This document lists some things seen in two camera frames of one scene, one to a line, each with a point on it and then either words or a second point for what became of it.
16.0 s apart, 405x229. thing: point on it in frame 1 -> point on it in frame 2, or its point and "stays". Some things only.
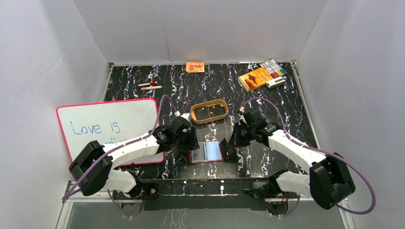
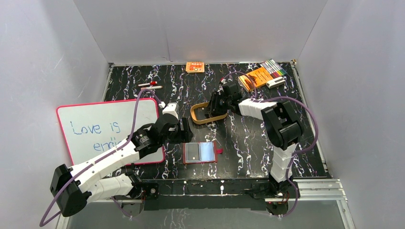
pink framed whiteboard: x=110 y=122 stays
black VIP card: x=223 y=145 -> x=193 y=151
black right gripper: x=235 y=140 -> x=214 y=103
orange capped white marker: x=150 y=88 stays
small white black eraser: x=276 y=82 stays
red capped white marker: x=152 y=83 stays
